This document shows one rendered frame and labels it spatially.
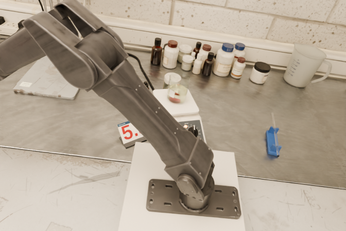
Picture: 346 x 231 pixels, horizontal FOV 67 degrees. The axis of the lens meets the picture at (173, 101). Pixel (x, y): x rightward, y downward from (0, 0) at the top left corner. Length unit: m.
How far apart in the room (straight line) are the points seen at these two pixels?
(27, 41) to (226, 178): 0.49
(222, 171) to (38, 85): 0.66
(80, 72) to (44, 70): 0.67
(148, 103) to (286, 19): 0.95
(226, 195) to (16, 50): 0.50
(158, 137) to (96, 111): 0.45
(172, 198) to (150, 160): 0.11
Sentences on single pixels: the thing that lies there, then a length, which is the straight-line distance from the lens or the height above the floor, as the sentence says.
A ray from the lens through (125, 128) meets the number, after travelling 0.77.
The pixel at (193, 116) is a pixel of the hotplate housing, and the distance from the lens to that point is 0.78.
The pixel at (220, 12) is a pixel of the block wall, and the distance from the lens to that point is 1.20.
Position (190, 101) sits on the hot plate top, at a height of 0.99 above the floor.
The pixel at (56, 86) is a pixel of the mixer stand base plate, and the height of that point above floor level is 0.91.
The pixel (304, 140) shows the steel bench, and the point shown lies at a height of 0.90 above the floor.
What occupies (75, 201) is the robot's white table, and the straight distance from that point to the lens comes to 0.68.
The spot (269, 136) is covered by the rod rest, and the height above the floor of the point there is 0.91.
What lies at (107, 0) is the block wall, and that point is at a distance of 1.22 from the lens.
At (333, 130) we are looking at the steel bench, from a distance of 1.10.
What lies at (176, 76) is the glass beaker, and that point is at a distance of 0.79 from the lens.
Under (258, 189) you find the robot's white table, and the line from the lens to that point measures 0.77.
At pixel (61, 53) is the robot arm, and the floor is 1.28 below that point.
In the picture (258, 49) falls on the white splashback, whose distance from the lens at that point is 1.26.
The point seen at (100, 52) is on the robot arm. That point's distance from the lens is 0.41.
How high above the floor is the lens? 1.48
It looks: 39 degrees down
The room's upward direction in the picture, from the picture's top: 10 degrees clockwise
